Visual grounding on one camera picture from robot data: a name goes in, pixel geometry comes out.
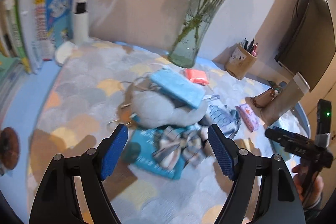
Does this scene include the beige thermos bottle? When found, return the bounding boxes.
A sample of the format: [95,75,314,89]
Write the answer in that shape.
[261,73,310,126]

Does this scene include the white book stack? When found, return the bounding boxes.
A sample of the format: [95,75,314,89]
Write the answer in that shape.
[0,0,72,75]

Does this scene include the grey white plush toy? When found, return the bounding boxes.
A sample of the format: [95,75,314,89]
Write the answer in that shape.
[130,90,208,129]

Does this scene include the blue white checkered scrunchie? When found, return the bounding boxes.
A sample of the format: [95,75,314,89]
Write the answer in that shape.
[152,126,206,170]

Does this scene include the person's right hand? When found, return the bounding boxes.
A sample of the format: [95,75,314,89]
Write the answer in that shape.
[292,164,324,209]

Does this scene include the blue cover study book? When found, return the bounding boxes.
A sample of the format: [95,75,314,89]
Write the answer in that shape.
[34,0,74,61]

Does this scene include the teal printed drawstring bag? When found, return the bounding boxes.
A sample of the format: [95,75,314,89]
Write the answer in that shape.
[121,127,203,180]

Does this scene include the glass flower vase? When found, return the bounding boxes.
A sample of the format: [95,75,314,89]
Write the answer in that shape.
[168,0,225,68]

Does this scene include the round brown wooden disc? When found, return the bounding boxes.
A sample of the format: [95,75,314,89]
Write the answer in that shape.
[1,127,20,170]

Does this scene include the brown leather pouch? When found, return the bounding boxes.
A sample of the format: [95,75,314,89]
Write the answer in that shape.
[251,88,278,108]

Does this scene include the cork pen holder cup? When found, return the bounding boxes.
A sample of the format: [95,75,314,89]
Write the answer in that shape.
[225,38,258,80]

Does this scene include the white desk lamp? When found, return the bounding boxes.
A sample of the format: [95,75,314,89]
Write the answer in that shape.
[55,0,90,67]

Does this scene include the wall-mounted black television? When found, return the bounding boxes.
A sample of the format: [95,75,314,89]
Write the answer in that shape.
[274,0,335,90]

